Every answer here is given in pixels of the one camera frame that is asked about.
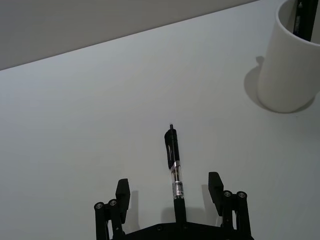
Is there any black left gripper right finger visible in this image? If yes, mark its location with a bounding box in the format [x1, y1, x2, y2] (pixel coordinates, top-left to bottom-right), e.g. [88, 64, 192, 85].
[207, 171, 254, 240]

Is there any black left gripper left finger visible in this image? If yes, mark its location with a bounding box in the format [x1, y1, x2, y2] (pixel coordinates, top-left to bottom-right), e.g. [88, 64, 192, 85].
[93, 178, 131, 240]

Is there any black clear retractable pen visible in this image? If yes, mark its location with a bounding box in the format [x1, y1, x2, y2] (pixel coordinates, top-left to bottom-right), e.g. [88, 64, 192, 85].
[164, 123, 187, 224]

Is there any white cylindrical pen cup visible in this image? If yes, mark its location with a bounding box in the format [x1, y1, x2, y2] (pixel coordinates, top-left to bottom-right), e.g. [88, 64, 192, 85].
[256, 0, 320, 114]

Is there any black pen with label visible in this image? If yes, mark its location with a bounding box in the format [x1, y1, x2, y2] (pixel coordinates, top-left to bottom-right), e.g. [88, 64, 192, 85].
[292, 0, 311, 41]

